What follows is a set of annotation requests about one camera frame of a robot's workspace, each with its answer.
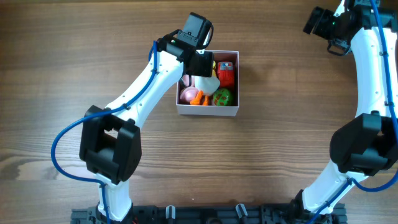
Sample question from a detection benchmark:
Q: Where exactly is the yellow wooden rattle toy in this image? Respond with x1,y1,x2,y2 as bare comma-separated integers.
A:
212,61,216,77

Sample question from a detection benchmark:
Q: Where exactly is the white yellow duck plush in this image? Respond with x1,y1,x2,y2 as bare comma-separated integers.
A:
190,70,220,106

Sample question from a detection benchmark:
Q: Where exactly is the red toy fire truck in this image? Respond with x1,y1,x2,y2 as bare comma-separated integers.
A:
216,62,235,91

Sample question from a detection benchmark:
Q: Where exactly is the pink pig toy figure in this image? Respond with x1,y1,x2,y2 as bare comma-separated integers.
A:
179,75,199,105

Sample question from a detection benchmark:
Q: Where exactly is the green numbered ball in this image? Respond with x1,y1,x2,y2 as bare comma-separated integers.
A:
213,88,234,106

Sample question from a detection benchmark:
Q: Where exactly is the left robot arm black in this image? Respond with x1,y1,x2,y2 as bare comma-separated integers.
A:
71,12,214,223

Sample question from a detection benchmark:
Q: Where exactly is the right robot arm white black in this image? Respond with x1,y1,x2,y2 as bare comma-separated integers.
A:
286,1,397,223

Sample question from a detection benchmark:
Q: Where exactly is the pink open cardboard box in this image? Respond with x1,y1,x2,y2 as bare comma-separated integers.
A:
176,50,240,116

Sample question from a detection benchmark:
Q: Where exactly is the left blue cable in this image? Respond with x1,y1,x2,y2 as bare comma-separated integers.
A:
50,40,159,224

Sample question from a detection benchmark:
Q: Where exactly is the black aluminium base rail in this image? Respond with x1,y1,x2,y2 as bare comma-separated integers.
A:
70,203,348,224

